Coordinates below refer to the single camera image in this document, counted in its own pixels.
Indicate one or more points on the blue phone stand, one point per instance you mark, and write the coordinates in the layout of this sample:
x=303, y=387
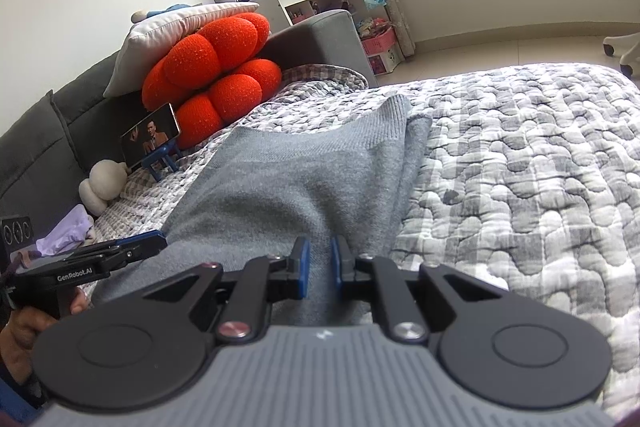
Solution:
x=160, y=157

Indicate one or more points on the purple cloth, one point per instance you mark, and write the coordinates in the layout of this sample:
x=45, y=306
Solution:
x=70, y=227

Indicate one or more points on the white printed box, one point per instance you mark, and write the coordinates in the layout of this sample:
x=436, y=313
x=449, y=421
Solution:
x=387, y=62

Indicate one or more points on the person's left hand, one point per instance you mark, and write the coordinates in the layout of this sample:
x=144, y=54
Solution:
x=25, y=332

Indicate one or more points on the smartphone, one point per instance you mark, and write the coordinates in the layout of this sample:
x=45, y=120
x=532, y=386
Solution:
x=150, y=134

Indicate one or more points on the person's blue clothing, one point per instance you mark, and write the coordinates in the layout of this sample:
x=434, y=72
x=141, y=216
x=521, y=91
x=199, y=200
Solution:
x=15, y=392

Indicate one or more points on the grey sofa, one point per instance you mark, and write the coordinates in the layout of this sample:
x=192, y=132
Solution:
x=325, y=37

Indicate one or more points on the pink plastic basket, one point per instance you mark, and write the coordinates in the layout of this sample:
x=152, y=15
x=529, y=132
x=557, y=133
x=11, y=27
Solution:
x=380, y=42

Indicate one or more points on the red knotted cushion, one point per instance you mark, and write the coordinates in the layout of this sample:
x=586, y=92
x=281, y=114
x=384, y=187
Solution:
x=225, y=47

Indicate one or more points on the white plush toy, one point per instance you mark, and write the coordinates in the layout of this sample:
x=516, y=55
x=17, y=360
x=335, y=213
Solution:
x=105, y=182

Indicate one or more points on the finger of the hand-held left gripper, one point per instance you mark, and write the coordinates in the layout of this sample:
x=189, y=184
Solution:
x=145, y=242

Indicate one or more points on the grey knit sweater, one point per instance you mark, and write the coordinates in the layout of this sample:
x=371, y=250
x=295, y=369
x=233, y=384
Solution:
x=300, y=187

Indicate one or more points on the grey white quilted blanket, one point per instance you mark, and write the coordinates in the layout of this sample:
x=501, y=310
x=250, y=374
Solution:
x=525, y=157

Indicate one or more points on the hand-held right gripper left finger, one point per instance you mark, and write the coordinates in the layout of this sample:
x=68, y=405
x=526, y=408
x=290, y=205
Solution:
x=302, y=267

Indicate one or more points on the white pillow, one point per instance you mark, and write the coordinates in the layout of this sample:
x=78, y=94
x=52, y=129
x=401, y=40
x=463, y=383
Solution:
x=160, y=27

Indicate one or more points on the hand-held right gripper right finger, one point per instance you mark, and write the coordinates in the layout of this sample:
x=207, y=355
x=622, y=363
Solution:
x=337, y=267

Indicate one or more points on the blue plush toy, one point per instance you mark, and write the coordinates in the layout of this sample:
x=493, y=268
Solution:
x=170, y=8

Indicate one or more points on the black device with round rings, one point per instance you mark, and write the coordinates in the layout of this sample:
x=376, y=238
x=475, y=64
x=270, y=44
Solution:
x=15, y=234

